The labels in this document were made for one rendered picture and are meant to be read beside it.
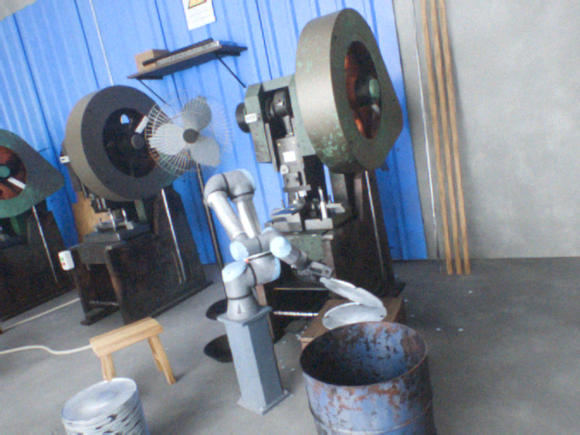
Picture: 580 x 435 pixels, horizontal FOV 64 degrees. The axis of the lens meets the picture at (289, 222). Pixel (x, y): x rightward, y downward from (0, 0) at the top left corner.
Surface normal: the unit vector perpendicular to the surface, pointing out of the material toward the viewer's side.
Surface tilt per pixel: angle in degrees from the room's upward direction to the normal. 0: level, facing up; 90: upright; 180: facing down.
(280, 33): 90
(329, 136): 115
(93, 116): 90
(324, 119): 104
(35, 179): 90
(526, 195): 90
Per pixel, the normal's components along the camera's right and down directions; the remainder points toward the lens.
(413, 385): 0.58, 0.10
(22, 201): 0.88, -0.07
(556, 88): -0.48, 0.27
